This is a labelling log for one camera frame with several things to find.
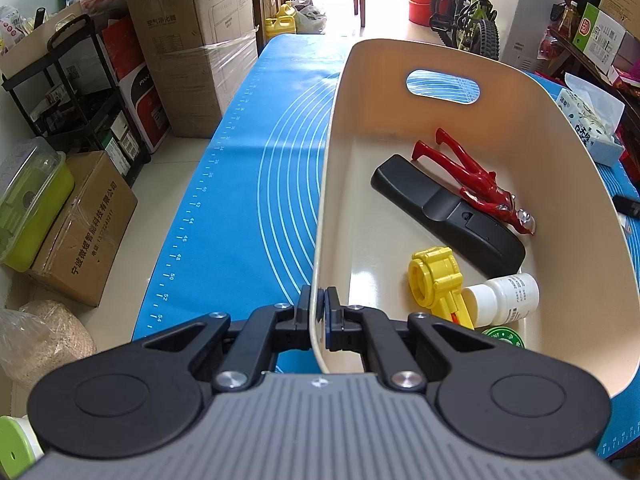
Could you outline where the yellow jug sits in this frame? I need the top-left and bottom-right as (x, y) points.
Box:
(265, 1), (297, 42)

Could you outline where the black remote control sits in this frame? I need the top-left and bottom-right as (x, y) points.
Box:
(371, 154), (526, 278)

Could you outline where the brown cardboard box floor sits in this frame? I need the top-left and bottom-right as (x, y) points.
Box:
(27, 151), (138, 308)

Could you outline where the green lidded container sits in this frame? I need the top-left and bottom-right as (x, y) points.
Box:
(0, 136), (75, 272)

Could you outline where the green round lid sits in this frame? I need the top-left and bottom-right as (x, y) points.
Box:
(482, 326), (525, 348)

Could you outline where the red action figure toy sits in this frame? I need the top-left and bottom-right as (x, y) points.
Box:
(411, 128), (536, 235)

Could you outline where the blue silicone baking mat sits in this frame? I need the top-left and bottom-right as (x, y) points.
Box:
(130, 32), (640, 461)

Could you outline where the green black bicycle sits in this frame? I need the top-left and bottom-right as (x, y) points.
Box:
(430, 0), (500, 61)

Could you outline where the lower cardboard box left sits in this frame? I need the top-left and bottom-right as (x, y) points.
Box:
(127, 0), (258, 139)

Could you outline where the beige plastic storage bin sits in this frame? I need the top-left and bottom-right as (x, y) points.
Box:
(312, 39), (639, 396)

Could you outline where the floral tissue box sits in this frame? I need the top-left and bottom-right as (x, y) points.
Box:
(555, 73), (625, 168)

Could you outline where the white freezer cabinet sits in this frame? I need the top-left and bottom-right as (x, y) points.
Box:
(491, 0), (563, 72)

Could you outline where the red bucket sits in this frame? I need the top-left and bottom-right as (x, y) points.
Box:
(409, 0), (432, 26)

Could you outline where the yellow plastic toy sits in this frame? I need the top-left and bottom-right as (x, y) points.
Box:
(408, 246), (474, 330)

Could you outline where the white pill bottle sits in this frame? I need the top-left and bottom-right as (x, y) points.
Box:
(462, 273), (540, 327)

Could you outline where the green white carton box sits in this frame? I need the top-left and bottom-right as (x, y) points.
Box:
(573, 3), (626, 75)

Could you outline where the black metal shelf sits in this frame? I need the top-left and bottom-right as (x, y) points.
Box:
(1, 14), (151, 184)

